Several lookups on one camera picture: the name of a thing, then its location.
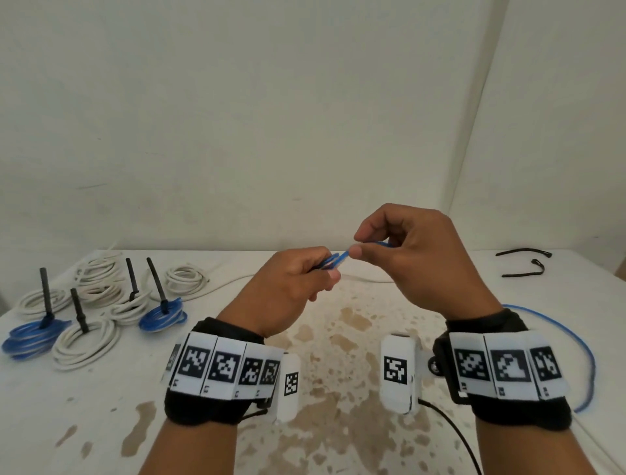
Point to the person's left forearm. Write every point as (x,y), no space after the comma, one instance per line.
(190,450)

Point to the black right wristband with markers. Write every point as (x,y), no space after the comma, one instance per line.
(513,416)

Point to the wooden shelf frame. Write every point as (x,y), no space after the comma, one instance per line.
(622,269)

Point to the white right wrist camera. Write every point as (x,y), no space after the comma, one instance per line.
(396,396)

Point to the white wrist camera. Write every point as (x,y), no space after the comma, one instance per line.
(396,396)
(288,411)

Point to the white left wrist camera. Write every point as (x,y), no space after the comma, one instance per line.
(288,411)

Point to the person's left hand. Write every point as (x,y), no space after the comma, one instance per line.
(279,288)

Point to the person's right hand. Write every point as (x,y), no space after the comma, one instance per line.
(430,264)

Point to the black left wristband with markers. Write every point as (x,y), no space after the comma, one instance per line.
(195,411)

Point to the black wristband with markers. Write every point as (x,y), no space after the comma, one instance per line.
(195,411)
(513,416)

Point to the person's right forearm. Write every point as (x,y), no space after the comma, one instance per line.
(528,455)

